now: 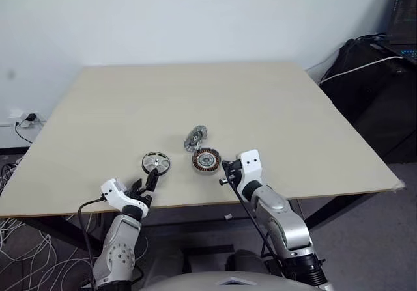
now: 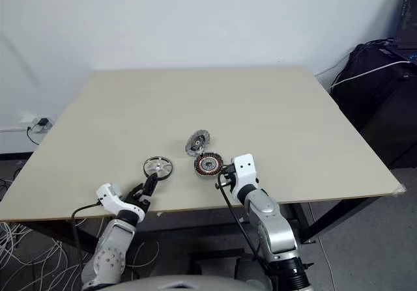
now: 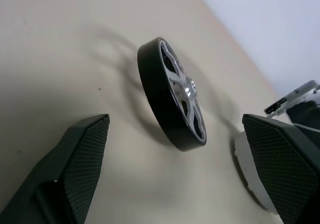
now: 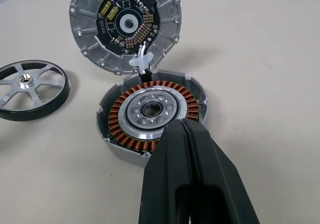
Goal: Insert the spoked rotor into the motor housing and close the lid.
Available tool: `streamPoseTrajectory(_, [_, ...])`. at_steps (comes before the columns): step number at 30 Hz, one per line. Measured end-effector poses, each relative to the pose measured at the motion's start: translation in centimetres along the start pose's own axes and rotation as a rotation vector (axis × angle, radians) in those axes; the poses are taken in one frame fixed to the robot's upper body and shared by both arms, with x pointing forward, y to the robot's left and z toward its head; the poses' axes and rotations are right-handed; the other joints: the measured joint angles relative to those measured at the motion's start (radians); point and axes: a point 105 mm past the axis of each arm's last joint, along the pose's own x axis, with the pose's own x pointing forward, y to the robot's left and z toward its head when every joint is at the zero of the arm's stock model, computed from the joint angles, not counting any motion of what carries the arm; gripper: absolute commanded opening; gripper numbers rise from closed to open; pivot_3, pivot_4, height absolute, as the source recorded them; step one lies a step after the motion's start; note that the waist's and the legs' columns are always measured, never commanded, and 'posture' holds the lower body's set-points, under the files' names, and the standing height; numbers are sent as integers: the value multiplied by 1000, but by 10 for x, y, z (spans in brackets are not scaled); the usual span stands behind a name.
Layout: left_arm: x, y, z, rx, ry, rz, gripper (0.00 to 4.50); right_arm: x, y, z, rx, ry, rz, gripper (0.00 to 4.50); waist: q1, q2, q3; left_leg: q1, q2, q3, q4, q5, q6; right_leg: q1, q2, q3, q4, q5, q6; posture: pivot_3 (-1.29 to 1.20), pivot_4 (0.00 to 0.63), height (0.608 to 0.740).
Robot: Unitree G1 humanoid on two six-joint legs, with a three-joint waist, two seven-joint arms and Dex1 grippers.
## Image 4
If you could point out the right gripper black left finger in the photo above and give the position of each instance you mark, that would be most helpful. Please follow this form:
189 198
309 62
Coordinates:
165 174

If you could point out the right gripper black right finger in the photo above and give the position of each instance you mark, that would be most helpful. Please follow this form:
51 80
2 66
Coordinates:
220 174

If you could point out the silver motor housing copper windings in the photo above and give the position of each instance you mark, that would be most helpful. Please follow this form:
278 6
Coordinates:
120 156

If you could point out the silver spoked rotor black rim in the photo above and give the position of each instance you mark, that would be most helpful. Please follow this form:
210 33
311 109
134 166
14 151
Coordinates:
37 83

